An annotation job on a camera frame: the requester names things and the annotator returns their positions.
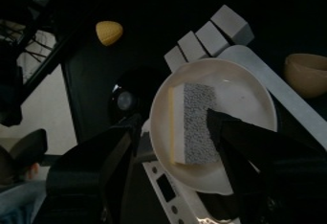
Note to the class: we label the yellow toy lemon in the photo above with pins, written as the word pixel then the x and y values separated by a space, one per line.
pixel 109 32

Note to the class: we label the tan bowl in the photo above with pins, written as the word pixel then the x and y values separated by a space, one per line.
pixel 308 74

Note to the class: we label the yellow and grey sponge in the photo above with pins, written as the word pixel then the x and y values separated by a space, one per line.
pixel 197 122

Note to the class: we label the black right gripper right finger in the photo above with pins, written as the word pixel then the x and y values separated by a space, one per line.
pixel 273 170

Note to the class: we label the black metal frame bar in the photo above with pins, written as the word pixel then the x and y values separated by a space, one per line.
pixel 45 62

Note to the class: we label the white dish rack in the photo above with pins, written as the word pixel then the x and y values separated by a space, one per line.
pixel 260 68

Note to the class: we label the black pot lid with knob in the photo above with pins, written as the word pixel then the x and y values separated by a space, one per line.
pixel 126 100

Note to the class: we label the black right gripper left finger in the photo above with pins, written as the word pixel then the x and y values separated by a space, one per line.
pixel 85 173

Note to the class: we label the person's leg in jeans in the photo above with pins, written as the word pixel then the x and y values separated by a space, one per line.
pixel 17 202

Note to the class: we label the white round plate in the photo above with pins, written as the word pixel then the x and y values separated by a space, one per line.
pixel 238 90

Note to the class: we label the person's hand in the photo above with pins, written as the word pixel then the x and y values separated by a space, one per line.
pixel 34 171

